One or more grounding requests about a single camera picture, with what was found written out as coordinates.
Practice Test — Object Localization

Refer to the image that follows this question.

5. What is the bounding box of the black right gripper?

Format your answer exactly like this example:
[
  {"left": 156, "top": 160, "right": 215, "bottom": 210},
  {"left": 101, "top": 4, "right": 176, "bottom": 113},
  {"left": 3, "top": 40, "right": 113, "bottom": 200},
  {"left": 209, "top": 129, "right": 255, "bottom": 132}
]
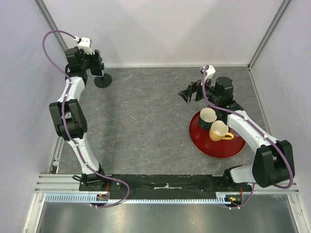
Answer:
[{"left": 178, "top": 74, "right": 221, "bottom": 105}]

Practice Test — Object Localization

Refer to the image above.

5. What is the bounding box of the phone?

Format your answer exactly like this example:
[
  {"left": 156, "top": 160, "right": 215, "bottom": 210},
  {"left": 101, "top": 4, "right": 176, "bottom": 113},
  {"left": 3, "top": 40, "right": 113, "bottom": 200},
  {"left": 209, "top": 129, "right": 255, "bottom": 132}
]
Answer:
[{"left": 90, "top": 69, "right": 104, "bottom": 77}]

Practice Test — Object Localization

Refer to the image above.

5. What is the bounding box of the black phone stand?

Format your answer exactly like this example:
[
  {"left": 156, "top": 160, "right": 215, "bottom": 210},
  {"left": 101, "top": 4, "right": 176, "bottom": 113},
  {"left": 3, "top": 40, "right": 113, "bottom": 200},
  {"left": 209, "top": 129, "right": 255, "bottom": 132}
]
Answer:
[{"left": 94, "top": 63, "right": 112, "bottom": 88}]

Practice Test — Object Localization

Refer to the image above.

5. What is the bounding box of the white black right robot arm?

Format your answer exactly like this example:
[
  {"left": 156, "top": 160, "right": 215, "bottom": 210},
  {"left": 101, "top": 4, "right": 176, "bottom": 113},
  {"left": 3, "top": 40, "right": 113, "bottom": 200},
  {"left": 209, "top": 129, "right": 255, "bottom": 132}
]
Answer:
[{"left": 178, "top": 77, "right": 295, "bottom": 191}]

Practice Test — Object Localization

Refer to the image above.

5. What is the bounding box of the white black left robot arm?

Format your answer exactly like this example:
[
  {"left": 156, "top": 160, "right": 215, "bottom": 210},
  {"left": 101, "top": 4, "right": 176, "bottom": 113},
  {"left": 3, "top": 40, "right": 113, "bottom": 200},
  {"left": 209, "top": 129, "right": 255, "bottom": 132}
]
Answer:
[{"left": 49, "top": 47, "right": 107, "bottom": 191}]

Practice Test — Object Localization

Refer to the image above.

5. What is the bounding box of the green mug cream inside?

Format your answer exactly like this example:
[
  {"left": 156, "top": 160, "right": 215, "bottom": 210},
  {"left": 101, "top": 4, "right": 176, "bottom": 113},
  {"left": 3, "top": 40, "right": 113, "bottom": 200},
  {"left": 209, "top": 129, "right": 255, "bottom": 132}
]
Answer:
[{"left": 198, "top": 108, "right": 217, "bottom": 130}]

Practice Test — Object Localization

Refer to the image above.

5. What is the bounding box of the red round tray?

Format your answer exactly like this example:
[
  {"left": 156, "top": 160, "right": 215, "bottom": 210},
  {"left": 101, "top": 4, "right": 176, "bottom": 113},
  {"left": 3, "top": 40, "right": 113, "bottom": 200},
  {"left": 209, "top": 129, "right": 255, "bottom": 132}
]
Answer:
[{"left": 189, "top": 110, "right": 246, "bottom": 159}]

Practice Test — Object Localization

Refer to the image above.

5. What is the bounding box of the yellow mug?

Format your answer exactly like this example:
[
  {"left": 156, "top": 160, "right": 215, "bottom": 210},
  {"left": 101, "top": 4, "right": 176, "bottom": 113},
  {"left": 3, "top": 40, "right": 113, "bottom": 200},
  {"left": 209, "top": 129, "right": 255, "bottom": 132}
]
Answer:
[{"left": 209, "top": 120, "right": 234, "bottom": 142}]

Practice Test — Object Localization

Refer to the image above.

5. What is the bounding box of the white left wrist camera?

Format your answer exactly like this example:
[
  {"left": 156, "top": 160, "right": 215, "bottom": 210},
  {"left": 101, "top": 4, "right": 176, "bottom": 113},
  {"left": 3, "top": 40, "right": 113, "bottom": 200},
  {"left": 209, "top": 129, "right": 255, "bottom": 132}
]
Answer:
[{"left": 74, "top": 36, "right": 93, "bottom": 55}]

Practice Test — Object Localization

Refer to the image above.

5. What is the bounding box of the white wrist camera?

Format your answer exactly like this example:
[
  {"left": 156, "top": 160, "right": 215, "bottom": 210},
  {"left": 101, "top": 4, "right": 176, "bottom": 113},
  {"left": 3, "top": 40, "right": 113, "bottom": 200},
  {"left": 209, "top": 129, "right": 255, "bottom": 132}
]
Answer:
[
  {"left": 200, "top": 64, "right": 216, "bottom": 82},
  {"left": 74, "top": 36, "right": 93, "bottom": 55}
]

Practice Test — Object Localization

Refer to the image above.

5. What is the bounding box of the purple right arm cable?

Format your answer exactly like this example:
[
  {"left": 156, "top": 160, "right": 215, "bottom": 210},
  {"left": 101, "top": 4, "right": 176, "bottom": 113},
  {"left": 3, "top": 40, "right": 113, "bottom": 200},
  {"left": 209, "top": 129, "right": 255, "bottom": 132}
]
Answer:
[{"left": 202, "top": 64, "right": 294, "bottom": 211}]

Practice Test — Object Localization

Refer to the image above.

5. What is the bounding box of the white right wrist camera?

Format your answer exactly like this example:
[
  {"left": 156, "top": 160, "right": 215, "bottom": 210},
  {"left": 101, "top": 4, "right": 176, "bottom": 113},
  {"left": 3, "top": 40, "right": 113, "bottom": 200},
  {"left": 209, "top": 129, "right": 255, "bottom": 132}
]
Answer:
[{"left": 200, "top": 64, "right": 216, "bottom": 82}]

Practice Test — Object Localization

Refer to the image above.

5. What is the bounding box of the aluminium frame post left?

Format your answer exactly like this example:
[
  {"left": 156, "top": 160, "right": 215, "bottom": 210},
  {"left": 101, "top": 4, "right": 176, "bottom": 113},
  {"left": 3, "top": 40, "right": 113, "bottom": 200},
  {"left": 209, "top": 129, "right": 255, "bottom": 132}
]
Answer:
[{"left": 34, "top": 0, "right": 81, "bottom": 72}]

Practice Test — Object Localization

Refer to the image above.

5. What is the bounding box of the aluminium frame post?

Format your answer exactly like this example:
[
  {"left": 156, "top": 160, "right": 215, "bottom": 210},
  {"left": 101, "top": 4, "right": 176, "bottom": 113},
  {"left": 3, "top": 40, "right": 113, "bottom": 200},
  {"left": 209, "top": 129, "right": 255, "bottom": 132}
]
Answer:
[
  {"left": 34, "top": 0, "right": 81, "bottom": 72},
  {"left": 247, "top": 0, "right": 292, "bottom": 71}
]

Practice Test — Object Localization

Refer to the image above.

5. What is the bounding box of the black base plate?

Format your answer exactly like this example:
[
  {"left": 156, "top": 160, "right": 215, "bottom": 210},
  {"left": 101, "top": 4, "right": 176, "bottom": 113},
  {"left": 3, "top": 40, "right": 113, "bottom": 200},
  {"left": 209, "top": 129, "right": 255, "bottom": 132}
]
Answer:
[{"left": 79, "top": 173, "right": 252, "bottom": 200}]

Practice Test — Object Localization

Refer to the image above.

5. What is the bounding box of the slotted cable duct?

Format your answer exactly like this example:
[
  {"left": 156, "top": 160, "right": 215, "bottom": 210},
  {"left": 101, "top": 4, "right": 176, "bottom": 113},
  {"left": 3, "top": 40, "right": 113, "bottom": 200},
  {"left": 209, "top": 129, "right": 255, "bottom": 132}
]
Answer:
[{"left": 45, "top": 193, "right": 238, "bottom": 204}]

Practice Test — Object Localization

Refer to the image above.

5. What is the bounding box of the aluminium frame post right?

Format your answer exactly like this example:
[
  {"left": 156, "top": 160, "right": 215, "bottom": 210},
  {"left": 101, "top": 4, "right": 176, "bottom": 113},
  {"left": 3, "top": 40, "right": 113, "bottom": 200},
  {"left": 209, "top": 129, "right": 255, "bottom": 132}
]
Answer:
[{"left": 247, "top": 0, "right": 292, "bottom": 71}]

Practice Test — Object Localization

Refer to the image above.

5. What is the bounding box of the aluminium front rail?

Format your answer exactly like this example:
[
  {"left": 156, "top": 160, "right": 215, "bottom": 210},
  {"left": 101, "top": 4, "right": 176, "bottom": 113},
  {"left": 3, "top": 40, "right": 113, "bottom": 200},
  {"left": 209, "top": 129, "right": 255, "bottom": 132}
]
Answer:
[{"left": 35, "top": 174, "right": 299, "bottom": 195}]

